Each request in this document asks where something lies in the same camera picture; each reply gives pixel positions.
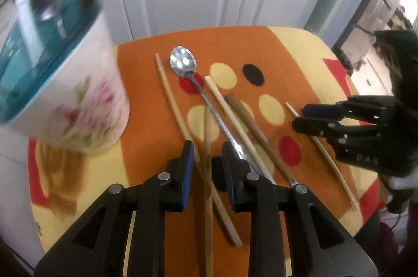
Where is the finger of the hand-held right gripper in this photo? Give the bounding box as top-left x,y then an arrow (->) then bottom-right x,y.
292,117 -> 398,172
303,96 -> 397,125

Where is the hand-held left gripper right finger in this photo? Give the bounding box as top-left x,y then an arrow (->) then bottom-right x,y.
222,142 -> 374,277

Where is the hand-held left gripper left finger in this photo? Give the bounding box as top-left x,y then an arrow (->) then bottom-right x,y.
34,140 -> 195,277

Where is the pale wooden chopstick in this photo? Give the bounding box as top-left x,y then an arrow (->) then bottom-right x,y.
204,75 -> 276,183
285,102 -> 359,211

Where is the tan wooden chopstick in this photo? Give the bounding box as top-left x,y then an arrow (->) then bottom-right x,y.
154,53 -> 243,247
202,107 -> 214,277

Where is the white floral utensil holder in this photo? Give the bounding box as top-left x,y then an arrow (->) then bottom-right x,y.
0,0 -> 131,154

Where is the person's right hand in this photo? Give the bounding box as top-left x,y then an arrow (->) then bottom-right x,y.
380,172 -> 418,192

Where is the dark brown chopstick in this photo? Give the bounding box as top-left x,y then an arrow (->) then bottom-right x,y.
226,93 -> 298,189

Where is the yellow red orange printed towel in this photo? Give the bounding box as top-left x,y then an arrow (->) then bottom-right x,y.
28,26 -> 381,277

